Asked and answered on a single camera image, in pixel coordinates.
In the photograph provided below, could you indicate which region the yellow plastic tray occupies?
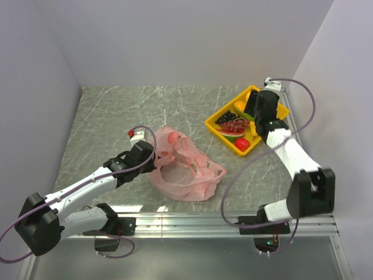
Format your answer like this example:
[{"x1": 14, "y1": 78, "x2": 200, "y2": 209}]
[{"x1": 205, "y1": 81, "x2": 290, "y2": 157}]

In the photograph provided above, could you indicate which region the yellow pear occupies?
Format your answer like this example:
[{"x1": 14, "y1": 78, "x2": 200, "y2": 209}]
[{"x1": 249, "y1": 121, "x2": 258, "y2": 138}]

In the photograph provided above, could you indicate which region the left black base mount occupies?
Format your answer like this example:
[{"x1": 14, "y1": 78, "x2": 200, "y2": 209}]
[{"x1": 82, "y1": 217, "x2": 136, "y2": 257}]

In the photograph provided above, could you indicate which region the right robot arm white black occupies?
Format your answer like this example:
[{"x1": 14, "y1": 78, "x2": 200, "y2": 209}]
[{"x1": 245, "y1": 90, "x2": 336, "y2": 233}]

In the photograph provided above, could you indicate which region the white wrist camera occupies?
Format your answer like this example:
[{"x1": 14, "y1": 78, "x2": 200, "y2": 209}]
[
  {"x1": 262, "y1": 77, "x2": 282, "y2": 92},
  {"x1": 128, "y1": 130, "x2": 146, "y2": 145}
]

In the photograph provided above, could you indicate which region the aluminium rail frame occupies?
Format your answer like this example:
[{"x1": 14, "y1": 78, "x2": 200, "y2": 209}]
[{"x1": 17, "y1": 86, "x2": 355, "y2": 280}]

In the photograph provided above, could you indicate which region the red grape bunch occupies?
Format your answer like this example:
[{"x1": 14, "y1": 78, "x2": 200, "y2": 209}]
[{"x1": 220, "y1": 119, "x2": 249, "y2": 132}]

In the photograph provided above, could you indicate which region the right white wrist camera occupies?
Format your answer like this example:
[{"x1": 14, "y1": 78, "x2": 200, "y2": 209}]
[{"x1": 262, "y1": 77, "x2": 282, "y2": 92}]

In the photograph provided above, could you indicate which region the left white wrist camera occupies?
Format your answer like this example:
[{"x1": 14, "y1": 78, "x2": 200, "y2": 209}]
[{"x1": 128, "y1": 130, "x2": 146, "y2": 145}]

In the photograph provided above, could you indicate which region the yellow apple with stem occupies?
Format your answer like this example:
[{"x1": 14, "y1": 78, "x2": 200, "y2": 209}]
[{"x1": 245, "y1": 91, "x2": 251, "y2": 102}]

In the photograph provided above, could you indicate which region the yellow green mango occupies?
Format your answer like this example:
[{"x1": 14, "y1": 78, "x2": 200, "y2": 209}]
[{"x1": 233, "y1": 101, "x2": 254, "y2": 121}]

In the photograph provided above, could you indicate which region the pink plastic bag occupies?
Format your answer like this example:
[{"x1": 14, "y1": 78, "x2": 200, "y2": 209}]
[{"x1": 148, "y1": 126, "x2": 227, "y2": 202}]

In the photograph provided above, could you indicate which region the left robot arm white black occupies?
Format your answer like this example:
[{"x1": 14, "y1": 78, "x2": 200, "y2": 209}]
[{"x1": 14, "y1": 141, "x2": 156, "y2": 256}]

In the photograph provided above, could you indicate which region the dark purple grape bunch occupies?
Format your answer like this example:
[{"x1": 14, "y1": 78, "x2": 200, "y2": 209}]
[{"x1": 215, "y1": 110, "x2": 244, "y2": 125}]

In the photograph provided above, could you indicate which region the watermelon slice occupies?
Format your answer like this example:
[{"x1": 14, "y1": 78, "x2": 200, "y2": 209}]
[{"x1": 217, "y1": 129, "x2": 245, "y2": 142}]

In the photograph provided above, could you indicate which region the red strawberry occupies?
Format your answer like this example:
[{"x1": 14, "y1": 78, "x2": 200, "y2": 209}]
[{"x1": 234, "y1": 138, "x2": 251, "y2": 152}]

